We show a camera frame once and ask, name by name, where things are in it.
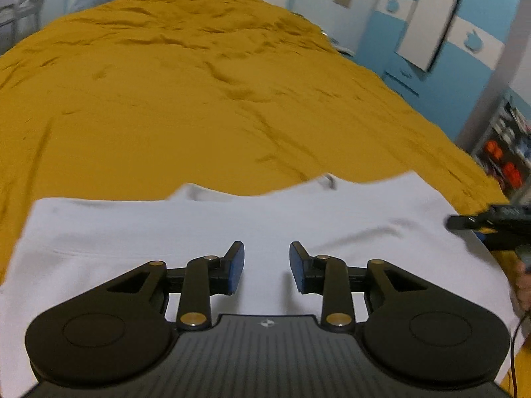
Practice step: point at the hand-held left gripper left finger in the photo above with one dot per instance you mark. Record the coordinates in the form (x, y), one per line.
(236, 269)

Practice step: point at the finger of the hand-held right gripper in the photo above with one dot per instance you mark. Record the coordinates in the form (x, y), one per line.
(510, 241)
(489, 217)

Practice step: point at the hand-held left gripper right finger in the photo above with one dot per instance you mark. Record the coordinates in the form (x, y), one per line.
(297, 269)

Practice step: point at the white printed sweatshirt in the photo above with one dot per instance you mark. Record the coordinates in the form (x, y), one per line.
(124, 232)

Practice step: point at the person's right hand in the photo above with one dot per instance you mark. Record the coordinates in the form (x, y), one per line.
(523, 290)

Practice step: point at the cluttered storage shelf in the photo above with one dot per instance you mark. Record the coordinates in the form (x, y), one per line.
(508, 153)

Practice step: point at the blue and white wardrobe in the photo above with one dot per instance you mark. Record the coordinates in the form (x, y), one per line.
(489, 49)

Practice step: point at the yellow bedspread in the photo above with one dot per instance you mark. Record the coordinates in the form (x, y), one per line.
(186, 91)

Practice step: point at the black framed mirror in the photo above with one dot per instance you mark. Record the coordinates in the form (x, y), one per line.
(431, 16)

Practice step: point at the brass wall socket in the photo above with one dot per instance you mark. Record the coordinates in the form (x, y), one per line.
(342, 0)

